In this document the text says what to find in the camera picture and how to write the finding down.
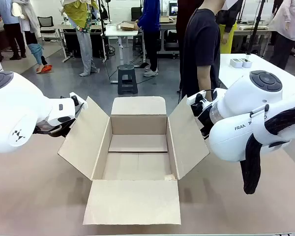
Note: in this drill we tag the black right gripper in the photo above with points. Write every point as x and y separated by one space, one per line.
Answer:
205 123

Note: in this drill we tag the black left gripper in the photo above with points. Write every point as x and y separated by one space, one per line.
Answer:
54 129

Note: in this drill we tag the brown cardboard shipping box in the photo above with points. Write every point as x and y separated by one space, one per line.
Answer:
137 201

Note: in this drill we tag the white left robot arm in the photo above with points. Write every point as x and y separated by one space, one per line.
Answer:
14 110

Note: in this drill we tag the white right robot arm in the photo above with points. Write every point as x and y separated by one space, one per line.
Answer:
236 137

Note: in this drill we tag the person's right forearm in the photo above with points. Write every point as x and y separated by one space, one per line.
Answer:
205 78

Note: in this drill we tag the orange shoes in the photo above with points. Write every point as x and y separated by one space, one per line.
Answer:
44 68

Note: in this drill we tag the white digital clock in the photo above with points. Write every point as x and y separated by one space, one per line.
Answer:
246 63
236 62

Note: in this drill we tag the white side table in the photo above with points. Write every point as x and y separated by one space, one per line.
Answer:
260 64

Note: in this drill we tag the person in navy t-shirt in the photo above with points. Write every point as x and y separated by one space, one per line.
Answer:
201 37

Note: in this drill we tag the figure in yellow apron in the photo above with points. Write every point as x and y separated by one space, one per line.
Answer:
227 37

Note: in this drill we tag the black plastic step stool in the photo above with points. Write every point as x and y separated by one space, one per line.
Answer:
127 78

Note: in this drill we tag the black mesh office chair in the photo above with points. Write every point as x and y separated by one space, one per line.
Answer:
45 23

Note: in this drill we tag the black tripod stand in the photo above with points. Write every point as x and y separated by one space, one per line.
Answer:
255 24

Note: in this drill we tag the person in light blue shirt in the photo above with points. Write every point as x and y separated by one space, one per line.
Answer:
9 24

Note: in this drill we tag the white standing desk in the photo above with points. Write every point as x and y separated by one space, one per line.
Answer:
113 30

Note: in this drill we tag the person in dark red top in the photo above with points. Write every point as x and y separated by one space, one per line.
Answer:
184 9

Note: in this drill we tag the person in royal blue top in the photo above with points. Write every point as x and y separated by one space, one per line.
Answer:
151 19

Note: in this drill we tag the mannequin in yellow-green garment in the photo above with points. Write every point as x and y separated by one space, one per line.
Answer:
82 14

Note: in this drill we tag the computer monitor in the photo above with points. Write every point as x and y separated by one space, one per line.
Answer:
173 8

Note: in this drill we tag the flat cardboard box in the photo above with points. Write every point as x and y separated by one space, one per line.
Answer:
129 26

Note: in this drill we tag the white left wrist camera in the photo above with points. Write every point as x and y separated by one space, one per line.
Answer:
81 102

